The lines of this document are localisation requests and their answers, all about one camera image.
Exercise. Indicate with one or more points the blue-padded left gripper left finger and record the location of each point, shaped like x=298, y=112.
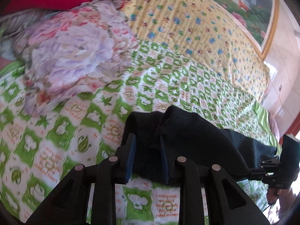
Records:
x=88, y=191

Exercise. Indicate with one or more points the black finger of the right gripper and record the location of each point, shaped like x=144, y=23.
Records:
x=267, y=166

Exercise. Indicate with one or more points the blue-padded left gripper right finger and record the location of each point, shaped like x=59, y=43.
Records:
x=227, y=202

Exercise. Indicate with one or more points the dark navy pants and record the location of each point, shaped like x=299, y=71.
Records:
x=162, y=137

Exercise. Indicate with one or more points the white sleeve forearm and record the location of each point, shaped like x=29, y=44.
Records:
x=284, y=208

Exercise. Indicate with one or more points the person's right hand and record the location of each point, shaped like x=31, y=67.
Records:
x=274, y=195

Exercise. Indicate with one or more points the green white patterned bedsheet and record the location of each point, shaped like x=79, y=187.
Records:
x=37, y=152

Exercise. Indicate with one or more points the floral pastel blanket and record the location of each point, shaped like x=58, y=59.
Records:
x=68, y=52

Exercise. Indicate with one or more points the framed landscape painting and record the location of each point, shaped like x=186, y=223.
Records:
x=258, y=17

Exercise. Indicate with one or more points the yellow cartoon print quilt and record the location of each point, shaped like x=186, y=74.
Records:
x=203, y=31

